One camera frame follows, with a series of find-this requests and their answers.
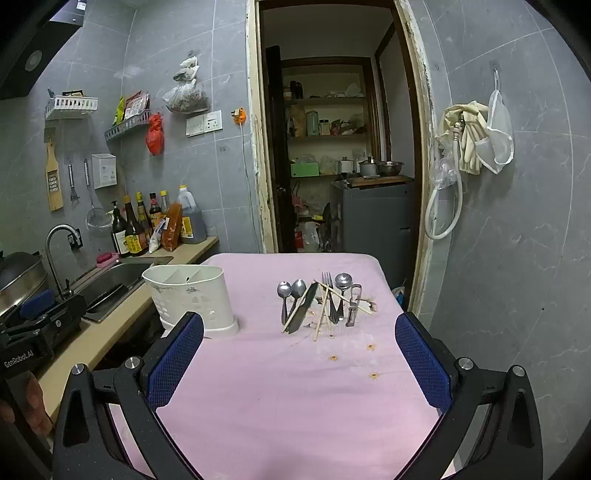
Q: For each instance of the dark wooden door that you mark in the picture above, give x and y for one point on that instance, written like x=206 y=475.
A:
x=279 y=161

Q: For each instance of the white plastic utensil holder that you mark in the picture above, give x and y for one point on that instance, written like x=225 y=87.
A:
x=198 y=300

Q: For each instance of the cream rubber gloves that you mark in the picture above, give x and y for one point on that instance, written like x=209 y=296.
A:
x=468 y=138

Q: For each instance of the white wall basket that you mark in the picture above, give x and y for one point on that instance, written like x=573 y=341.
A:
x=71 y=105

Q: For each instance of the pink soap dish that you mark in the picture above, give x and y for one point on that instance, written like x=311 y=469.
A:
x=108 y=259

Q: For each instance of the white blue packet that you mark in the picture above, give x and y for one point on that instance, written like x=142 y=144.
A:
x=157 y=237

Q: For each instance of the red cap sauce bottle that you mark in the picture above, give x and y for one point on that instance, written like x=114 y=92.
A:
x=154 y=210

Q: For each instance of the brown yellow label bottle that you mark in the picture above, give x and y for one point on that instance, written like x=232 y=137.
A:
x=133 y=235

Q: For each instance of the clear bag of dried goods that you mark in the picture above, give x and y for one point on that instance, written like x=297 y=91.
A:
x=187 y=97

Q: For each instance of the wooden grater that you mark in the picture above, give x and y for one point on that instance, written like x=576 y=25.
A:
x=54 y=182

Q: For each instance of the grey wall shelf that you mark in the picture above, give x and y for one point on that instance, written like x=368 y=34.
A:
x=127 y=127

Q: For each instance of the white enamel cup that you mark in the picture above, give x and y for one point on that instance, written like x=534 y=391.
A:
x=347 y=166

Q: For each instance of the clear plastic bag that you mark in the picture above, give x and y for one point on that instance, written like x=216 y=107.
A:
x=442 y=173

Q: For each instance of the clear plastic jug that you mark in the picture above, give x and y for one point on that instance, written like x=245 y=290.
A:
x=308 y=237

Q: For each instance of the green box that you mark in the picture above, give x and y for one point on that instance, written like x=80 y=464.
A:
x=304 y=170

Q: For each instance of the grey washing machine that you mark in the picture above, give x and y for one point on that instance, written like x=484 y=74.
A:
x=374 y=221

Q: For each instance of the yellow cap sauce bottle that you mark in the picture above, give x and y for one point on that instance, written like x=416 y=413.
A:
x=142 y=214

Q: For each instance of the clear yellow cap bottle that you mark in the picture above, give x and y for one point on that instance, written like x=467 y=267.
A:
x=164 y=201

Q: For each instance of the hanging metal peeler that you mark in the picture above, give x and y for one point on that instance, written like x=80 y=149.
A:
x=72 y=180

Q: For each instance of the white mesh bag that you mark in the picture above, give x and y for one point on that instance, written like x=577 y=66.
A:
x=501 y=124

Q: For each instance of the white wall box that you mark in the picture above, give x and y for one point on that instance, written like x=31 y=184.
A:
x=104 y=171

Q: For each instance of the red plastic bag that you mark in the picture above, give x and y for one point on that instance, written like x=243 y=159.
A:
x=155 y=136

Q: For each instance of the steel pot with lid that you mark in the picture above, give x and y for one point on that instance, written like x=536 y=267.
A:
x=368 y=168

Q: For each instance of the metal peeler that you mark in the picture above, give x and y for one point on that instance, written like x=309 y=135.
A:
x=352 y=318
x=72 y=180

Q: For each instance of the black range hood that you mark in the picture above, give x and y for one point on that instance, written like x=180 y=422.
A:
x=27 y=55

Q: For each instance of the metal faucet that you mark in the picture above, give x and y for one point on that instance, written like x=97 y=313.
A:
x=52 y=265

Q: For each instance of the black wall valve box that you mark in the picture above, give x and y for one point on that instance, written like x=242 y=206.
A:
x=76 y=239

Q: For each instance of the orange plug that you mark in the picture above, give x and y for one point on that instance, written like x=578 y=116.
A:
x=239 y=116

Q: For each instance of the dark pump bottle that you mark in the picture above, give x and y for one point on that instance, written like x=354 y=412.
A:
x=118 y=235

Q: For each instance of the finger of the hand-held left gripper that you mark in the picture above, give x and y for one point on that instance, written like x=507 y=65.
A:
x=37 y=302
x=67 y=316

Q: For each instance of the yellow green snack packet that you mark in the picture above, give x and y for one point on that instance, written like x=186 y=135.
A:
x=120 y=110

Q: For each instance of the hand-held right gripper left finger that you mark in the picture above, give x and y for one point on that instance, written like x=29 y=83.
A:
x=178 y=362

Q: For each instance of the beige kitchen counter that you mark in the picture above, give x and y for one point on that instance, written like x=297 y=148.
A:
x=101 y=337

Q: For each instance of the white wall socket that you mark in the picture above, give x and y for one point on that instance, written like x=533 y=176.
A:
x=212 y=122

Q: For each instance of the white wall switch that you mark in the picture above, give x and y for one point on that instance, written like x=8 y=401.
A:
x=195 y=126

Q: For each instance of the steel wok with lid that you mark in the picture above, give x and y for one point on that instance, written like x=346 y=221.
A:
x=18 y=277

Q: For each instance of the cream door frame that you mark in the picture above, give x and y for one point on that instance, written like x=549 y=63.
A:
x=255 y=138

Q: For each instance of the round metal spoon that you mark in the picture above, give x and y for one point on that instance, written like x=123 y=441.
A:
x=343 y=280

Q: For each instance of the wooden shelf unit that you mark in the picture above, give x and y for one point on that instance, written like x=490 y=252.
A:
x=323 y=99

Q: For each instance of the steel bowl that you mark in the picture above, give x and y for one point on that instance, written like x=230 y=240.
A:
x=390 y=168

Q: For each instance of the person's left hand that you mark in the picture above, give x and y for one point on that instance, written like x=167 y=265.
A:
x=39 y=406

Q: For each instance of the large dark liquid jug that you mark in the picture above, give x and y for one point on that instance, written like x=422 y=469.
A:
x=193 y=221

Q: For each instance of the orange red packet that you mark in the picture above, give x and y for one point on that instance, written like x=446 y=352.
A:
x=171 y=228

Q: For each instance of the green canister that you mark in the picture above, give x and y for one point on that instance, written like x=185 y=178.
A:
x=312 y=123

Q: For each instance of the steel sink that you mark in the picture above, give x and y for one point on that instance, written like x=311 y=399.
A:
x=115 y=277

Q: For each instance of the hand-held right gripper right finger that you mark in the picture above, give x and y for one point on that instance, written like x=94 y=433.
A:
x=422 y=362

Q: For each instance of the metal fork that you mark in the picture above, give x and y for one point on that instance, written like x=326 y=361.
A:
x=328 y=295

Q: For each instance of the wooden board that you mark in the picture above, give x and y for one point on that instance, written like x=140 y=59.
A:
x=378 y=181

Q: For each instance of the pink floral tablecloth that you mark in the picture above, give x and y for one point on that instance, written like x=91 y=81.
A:
x=286 y=392

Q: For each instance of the metal mesh strainer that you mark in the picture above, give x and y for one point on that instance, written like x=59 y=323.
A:
x=98 y=224

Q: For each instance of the red seasoning packets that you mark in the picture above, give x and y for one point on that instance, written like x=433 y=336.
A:
x=137 y=104

